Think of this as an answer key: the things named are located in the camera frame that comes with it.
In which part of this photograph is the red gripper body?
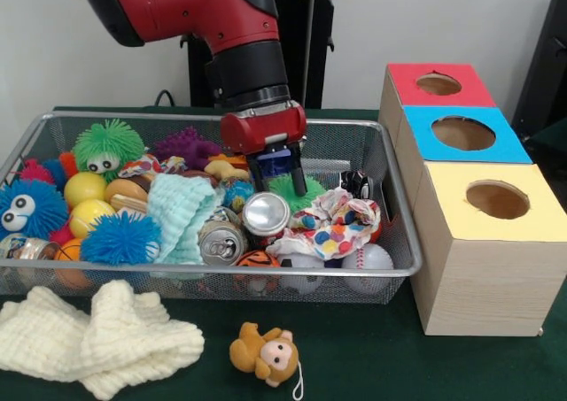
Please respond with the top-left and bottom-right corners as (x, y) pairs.
(219, 100), (308, 157)

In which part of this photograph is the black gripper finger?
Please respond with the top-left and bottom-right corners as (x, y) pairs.
(289, 141), (309, 197)
(245, 151), (270, 195)

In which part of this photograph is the blue toy block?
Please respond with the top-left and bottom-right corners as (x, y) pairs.
(259, 150), (294, 180)

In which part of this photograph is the colourful dotted paper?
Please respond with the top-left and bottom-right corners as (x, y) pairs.
(268, 187), (382, 260)

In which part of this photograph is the mint green cloth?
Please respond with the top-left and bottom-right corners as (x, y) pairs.
(145, 173), (227, 265)

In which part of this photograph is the cream knitted cloth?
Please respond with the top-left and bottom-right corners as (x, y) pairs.
(0, 279), (206, 401)

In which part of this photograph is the shallow mesh bin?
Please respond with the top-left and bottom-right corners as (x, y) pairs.
(0, 111), (423, 307)

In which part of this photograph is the wooden box with three holes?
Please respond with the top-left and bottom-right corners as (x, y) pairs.
(378, 63), (567, 336)

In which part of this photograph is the small bright green toy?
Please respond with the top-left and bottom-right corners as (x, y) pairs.
(268, 174), (328, 212)

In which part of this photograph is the small globe ball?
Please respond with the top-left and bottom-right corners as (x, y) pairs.
(223, 179), (257, 214)

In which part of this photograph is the crushed red cola can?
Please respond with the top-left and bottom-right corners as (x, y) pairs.
(242, 191), (292, 245)

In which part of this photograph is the crushed black can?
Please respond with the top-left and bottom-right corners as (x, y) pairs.
(338, 170), (372, 199)

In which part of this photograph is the purple spiky toy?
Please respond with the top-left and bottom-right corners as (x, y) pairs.
(152, 127), (222, 172)

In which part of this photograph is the crushed beige drink can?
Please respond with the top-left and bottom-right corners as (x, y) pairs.
(198, 220), (250, 266)

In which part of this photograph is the white baseball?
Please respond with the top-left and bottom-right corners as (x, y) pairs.
(341, 245), (394, 294)

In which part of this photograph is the green spiky puffer toy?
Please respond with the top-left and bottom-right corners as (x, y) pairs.
(73, 118), (147, 183)

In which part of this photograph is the small blue spiky puffer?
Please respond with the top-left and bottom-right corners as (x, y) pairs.
(81, 210), (163, 266)

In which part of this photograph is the plain yellow ball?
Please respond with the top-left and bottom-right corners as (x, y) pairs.
(64, 172), (108, 211)

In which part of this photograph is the brown plush monkey toy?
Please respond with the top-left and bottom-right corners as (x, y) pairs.
(229, 321), (307, 398)

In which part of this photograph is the blue spiky puffer toy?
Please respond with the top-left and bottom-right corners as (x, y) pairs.
(0, 179), (72, 242)

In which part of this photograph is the dark green side table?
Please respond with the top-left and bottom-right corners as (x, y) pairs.
(524, 120), (567, 185)

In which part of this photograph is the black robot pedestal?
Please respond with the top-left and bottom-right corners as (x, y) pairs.
(179, 0), (358, 109)

